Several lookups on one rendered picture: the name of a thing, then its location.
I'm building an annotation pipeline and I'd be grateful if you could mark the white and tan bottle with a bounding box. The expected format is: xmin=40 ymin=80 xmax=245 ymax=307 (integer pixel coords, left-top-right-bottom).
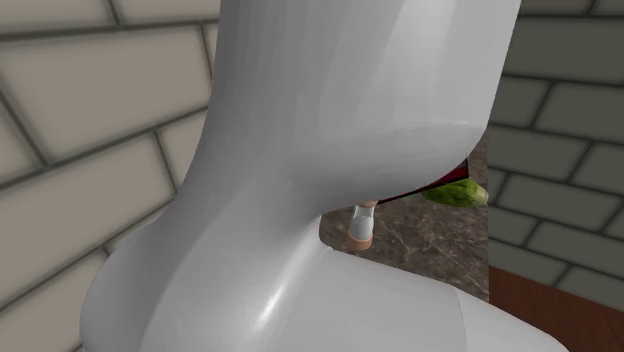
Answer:
xmin=347 ymin=199 xmax=379 ymax=252

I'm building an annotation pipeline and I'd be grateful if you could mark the red and black book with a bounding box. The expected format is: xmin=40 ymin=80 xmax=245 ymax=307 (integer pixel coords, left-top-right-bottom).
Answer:
xmin=376 ymin=158 xmax=470 ymax=205

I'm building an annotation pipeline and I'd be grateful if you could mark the green cucumber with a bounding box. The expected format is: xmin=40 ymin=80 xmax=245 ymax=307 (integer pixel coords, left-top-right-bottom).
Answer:
xmin=421 ymin=178 xmax=490 ymax=209

